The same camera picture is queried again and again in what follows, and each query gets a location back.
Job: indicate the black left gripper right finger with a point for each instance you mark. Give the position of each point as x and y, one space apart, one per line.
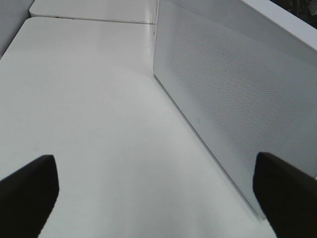
287 196

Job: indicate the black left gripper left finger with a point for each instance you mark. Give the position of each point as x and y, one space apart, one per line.
27 198

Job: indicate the white microwave door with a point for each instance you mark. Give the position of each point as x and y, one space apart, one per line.
244 74

